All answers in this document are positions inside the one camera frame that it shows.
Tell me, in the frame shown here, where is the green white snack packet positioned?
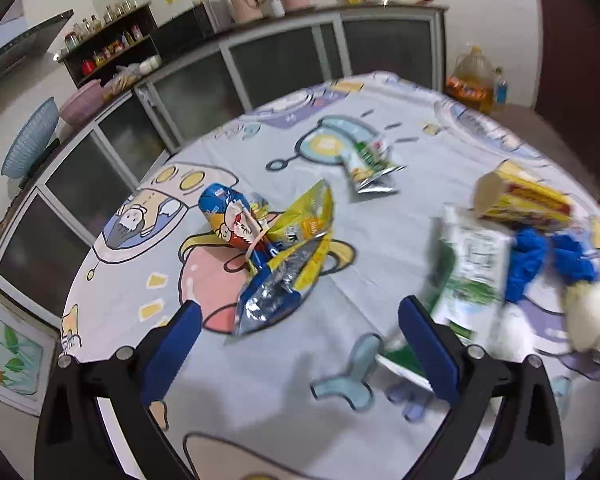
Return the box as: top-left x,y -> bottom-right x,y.
341,132 -> 407,196

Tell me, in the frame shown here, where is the blue cloth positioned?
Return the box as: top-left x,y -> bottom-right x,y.
502,227 -> 549,304

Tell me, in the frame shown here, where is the range hood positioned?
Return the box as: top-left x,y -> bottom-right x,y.
0,9 -> 75,92

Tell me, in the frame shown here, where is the framed flower picture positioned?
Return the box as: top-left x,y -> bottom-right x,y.
0,285 -> 58,416

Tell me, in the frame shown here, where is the blue rubber glove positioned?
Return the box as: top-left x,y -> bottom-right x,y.
550,234 -> 597,283

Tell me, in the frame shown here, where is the pink plastic basin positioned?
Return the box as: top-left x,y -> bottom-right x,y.
59,79 -> 104,126

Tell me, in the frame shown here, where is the plastic bag of food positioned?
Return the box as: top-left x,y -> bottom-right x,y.
102,55 -> 162,101

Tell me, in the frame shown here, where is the yellow cooking oil bottle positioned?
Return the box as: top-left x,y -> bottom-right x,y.
452,45 -> 497,113

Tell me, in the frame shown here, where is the cartoon printed tablecloth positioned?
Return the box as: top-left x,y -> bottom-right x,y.
60,71 -> 600,480

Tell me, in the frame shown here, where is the dark brown door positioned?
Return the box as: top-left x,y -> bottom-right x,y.
532,0 -> 600,113

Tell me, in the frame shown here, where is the yellow red cardboard box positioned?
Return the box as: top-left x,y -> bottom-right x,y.
474,160 -> 576,233

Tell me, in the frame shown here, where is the blue and white plush toy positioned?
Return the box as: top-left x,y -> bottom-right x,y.
562,280 -> 600,353

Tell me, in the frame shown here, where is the glass door counter cabinet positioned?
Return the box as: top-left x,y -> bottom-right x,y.
0,2 -> 451,321

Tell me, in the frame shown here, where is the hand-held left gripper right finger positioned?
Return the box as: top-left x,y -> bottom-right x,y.
399,296 -> 566,480

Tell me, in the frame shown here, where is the blue label water bottle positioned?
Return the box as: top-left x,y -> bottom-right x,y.
493,66 -> 509,106

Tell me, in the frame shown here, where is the dark spice shelf rack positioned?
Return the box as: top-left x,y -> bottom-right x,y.
55,2 -> 162,86

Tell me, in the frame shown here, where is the yellow snack bag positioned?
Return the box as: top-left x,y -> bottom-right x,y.
232,179 -> 336,338

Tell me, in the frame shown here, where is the blue cartoon snack packet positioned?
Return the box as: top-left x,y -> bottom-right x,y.
198,183 -> 276,256

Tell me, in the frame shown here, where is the black microwave oven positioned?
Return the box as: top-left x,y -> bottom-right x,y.
152,2 -> 218,48

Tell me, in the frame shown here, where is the white green milk carton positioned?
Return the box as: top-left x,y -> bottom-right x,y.
377,203 -> 515,391

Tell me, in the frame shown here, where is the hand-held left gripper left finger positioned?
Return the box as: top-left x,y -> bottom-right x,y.
34,301 -> 203,480

